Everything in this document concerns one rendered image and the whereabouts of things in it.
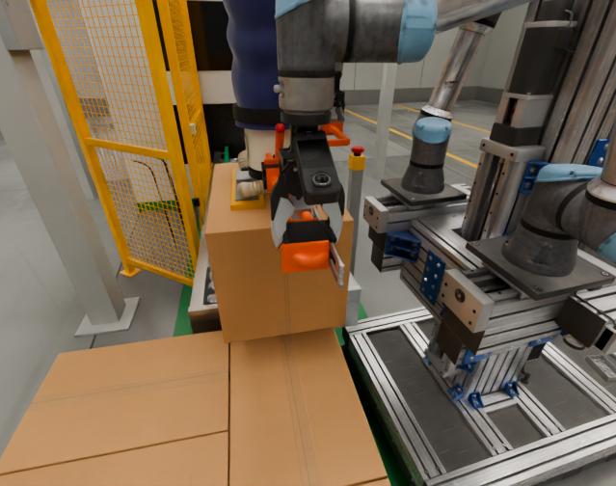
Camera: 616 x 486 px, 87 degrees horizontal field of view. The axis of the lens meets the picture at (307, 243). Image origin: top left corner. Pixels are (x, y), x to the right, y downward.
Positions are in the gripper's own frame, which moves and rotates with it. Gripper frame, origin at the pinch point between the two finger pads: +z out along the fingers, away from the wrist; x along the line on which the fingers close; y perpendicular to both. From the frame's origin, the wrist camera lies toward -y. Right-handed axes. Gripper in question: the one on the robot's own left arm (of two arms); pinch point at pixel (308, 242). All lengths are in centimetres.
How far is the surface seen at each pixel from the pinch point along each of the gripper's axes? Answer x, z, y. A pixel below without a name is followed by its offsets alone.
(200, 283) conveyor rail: 33, 60, 75
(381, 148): -157, 75, 341
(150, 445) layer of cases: 41, 67, 11
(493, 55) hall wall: -760, -23, 982
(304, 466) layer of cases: 1, 66, -2
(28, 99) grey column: 97, -9, 122
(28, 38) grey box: 92, -31, 129
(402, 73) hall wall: -472, 27, 984
